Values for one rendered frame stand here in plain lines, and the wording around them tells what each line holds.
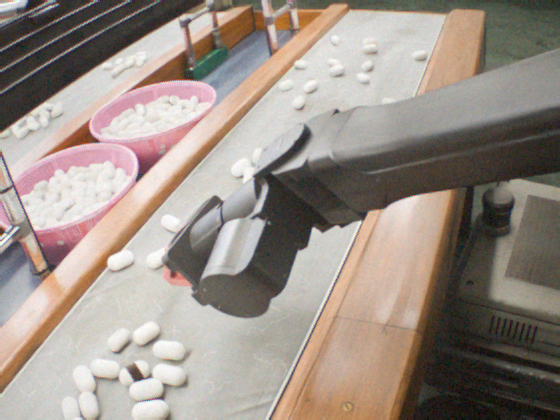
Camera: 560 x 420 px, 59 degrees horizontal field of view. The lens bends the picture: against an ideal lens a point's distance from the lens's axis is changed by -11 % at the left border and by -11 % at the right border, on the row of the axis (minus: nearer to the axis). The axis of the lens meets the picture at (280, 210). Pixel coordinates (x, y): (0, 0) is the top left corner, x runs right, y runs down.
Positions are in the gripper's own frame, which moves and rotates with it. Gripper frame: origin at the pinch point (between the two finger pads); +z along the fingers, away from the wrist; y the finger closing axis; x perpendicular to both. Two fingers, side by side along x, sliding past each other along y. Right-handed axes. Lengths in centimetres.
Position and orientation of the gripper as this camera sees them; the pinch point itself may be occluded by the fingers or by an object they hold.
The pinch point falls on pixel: (171, 276)
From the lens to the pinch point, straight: 61.3
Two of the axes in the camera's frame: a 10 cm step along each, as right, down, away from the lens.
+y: -3.7, 5.7, -7.3
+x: 6.9, 6.9, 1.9
